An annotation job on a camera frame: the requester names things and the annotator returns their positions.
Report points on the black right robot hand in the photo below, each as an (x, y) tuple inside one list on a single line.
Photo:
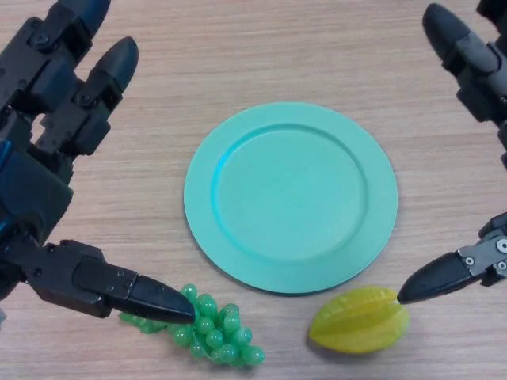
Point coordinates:
[(475, 59)]

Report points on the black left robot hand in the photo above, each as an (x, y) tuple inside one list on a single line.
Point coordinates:
[(43, 186)]

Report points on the green grapes bunch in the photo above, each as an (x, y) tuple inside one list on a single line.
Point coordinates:
[(222, 336)]

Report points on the round green plate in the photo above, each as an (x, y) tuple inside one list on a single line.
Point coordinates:
[(291, 198)]

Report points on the yellow starfruit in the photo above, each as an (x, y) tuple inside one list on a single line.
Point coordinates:
[(356, 324)]

